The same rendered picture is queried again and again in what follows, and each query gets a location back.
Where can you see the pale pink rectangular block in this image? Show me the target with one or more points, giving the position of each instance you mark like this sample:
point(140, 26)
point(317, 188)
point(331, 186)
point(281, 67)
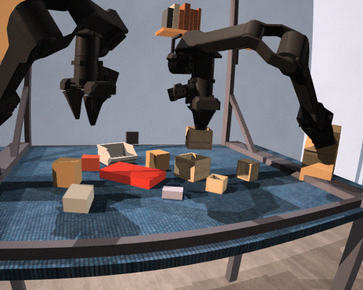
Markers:
point(169, 192)

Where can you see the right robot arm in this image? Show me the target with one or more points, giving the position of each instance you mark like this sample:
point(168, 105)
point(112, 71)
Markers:
point(33, 34)

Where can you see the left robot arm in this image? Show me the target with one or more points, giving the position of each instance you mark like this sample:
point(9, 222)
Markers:
point(196, 51)

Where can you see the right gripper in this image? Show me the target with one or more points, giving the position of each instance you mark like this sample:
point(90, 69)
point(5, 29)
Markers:
point(86, 71)

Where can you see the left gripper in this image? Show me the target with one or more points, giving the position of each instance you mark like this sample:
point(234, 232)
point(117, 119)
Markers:
point(203, 85)

